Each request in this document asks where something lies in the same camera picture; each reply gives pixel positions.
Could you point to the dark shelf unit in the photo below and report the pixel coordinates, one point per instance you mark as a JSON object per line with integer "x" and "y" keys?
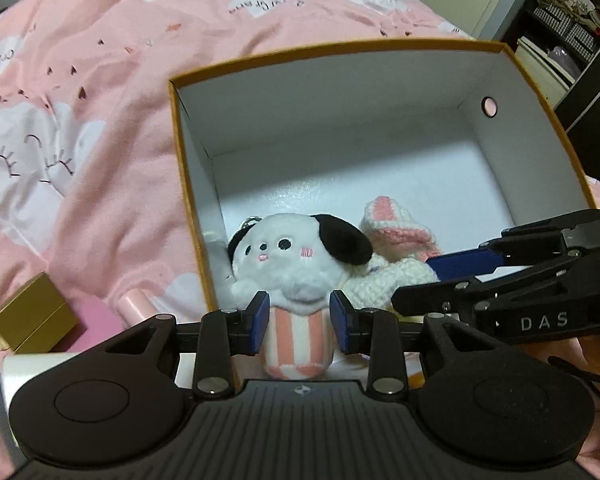
{"x": 597, "y": 90}

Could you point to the cream cabinet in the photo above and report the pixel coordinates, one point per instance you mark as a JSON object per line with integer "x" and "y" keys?
{"x": 535, "y": 65}

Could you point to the pink printed blanket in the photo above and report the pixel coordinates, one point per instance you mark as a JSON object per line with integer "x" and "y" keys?
{"x": 105, "y": 110}

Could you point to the white pink crochet bunny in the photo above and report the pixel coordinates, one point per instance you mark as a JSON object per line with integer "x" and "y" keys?
{"x": 395, "y": 232}

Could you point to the white dog plush striped cup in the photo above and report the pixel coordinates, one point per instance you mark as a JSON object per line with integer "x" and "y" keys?
{"x": 285, "y": 260}

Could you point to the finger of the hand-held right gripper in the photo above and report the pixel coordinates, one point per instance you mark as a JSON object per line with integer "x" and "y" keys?
{"x": 430, "y": 297}
{"x": 465, "y": 261}

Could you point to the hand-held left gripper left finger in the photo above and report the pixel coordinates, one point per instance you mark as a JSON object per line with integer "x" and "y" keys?
{"x": 260, "y": 321}

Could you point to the orange cardboard box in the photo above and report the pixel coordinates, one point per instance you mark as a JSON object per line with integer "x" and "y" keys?
{"x": 330, "y": 125}

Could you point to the pink tube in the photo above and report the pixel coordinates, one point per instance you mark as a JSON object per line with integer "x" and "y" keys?
{"x": 137, "y": 304}

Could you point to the houndstooth storage box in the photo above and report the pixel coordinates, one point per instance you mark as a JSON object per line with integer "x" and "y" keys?
{"x": 575, "y": 35}

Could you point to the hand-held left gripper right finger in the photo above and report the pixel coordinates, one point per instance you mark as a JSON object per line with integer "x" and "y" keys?
{"x": 341, "y": 322}

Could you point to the pink case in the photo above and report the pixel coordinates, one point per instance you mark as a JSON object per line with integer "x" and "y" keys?
{"x": 97, "y": 322}

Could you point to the beige fabric bundle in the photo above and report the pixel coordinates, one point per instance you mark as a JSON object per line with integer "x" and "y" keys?
{"x": 567, "y": 0}

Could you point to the pale purple bag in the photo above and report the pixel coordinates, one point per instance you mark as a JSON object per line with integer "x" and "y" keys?
{"x": 562, "y": 57}

